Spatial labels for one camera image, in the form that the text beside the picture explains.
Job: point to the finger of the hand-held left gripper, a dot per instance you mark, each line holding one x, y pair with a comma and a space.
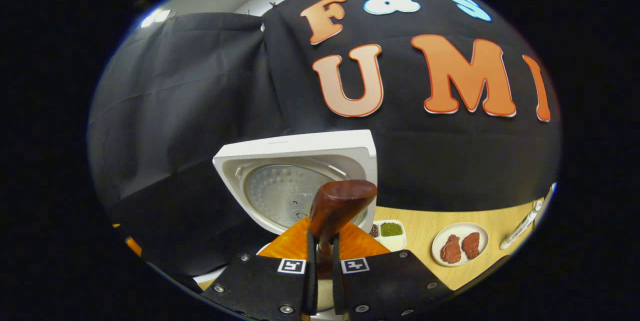
134, 247

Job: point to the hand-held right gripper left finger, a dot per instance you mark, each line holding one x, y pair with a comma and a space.
311, 281

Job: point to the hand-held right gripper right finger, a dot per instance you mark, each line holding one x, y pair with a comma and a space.
336, 286

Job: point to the dark wooden spoon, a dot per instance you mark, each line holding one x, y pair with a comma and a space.
340, 203

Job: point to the white rice cooker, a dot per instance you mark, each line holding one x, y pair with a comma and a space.
280, 161

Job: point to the white divided condiment dish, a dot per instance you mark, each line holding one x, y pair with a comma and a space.
391, 230

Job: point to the red meat piece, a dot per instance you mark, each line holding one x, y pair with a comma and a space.
471, 245
451, 249

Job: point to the white round plate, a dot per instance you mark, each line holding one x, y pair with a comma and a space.
460, 227

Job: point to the black backdrop cloth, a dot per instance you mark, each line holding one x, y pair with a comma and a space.
175, 111

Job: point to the white bottle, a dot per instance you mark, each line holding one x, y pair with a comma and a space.
522, 226

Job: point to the ceiling light panel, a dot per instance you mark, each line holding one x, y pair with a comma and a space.
155, 17

